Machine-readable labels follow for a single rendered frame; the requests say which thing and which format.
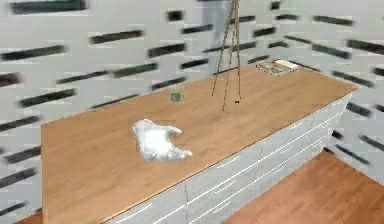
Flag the white crumpled cloth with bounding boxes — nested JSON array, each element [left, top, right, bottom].
[[132, 118, 194, 164]]

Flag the pale flat book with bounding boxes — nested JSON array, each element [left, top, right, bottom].
[[255, 59, 300, 77]]

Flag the white wooden-topped chest of drawers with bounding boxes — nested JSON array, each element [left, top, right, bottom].
[[40, 61, 358, 224]]

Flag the brown tripod lamp stand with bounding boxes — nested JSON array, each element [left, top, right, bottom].
[[211, 0, 242, 112]]

